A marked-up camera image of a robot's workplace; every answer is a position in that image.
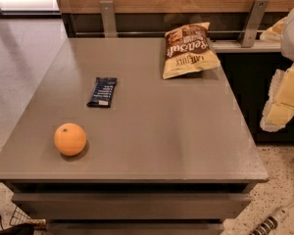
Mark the white power strip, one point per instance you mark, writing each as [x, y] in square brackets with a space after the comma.
[272, 221]

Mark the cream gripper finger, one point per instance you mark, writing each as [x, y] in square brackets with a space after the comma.
[274, 32]
[279, 108]

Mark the dark blue candy bar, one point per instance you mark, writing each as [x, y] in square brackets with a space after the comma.
[103, 92]

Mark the grey drawer cabinet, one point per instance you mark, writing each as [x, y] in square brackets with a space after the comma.
[169, 157]

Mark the metal bracket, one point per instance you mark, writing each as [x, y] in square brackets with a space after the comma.
[248, 35]
[108, 18]

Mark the left metal bracket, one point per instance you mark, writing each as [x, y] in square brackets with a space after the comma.
[108, 18]

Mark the brown yellow chip bag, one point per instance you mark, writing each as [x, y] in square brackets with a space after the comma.
[188, 50]

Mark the orange fruit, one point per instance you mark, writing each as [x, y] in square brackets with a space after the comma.
[70, 139]

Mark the right metal bracket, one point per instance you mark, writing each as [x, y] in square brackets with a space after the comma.
[248, 35]

